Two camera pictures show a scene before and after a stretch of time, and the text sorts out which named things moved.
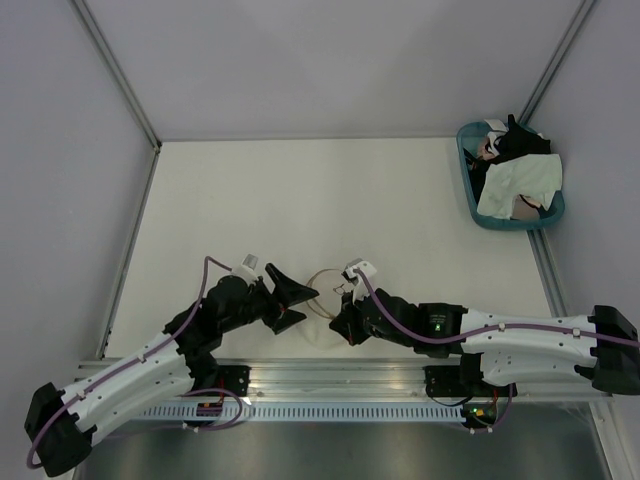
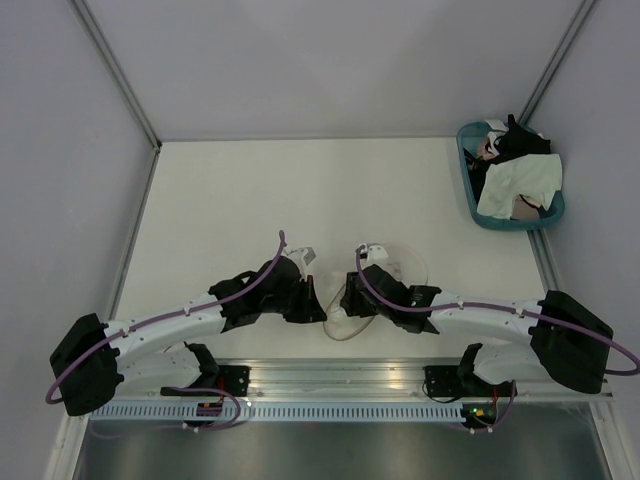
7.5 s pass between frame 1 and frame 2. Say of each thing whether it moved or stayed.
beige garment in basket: stayed
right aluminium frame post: stayed
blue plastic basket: stayed
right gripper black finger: moved
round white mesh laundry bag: moved
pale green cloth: stayed
